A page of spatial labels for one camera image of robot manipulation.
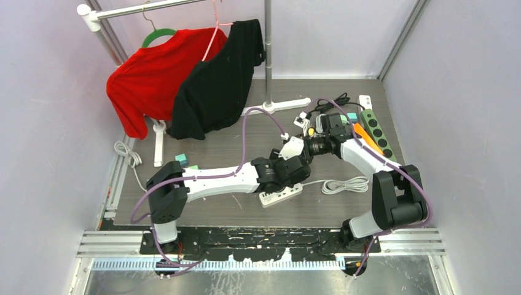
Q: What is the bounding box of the white power strip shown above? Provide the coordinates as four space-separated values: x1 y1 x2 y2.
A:
357 95 372 111
259 183 303 208

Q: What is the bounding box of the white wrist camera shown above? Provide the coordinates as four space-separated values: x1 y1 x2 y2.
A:
293 112 311 137
279 136 304 160

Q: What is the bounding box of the green clothes hanger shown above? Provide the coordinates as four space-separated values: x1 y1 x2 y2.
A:
141 1 176 48

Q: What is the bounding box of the yellow adapter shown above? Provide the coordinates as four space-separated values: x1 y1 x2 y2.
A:
307 127 316 138

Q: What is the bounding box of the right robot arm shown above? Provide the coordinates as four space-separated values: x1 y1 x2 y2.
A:
304 114 429 253

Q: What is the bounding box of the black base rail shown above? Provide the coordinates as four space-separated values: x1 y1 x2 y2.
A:
139 227 381 262

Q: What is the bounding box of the red t-shirt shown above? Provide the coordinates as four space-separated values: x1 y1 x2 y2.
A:
106 28 228 140

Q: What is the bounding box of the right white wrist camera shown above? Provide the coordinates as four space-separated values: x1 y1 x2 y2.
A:
293 112 311 137

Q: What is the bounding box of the pink clothes hanger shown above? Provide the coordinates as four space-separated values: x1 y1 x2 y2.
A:
202 0 233 61

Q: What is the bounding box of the white strip cable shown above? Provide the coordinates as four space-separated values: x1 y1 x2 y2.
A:
302 176 370 196

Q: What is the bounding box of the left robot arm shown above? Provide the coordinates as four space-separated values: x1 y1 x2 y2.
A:
146 155 311 254

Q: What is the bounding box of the black power cable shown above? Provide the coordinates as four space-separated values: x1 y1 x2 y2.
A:
309 92 365 115

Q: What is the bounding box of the black t-shirt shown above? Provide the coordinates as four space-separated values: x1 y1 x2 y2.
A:
166 19 266 140

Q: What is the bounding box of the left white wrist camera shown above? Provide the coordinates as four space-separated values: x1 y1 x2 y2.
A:
279 136 304 160

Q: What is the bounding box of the white clothes rack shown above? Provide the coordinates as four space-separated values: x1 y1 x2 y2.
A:
76 0 311 167

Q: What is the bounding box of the orange power strip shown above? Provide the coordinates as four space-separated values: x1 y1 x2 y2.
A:
354 123 384 155

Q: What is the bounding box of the green power strip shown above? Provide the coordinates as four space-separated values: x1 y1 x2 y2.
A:
360 109 397 162

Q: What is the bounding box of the teal plug adapter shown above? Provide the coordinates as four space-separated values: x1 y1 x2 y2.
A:
347 112 359 124

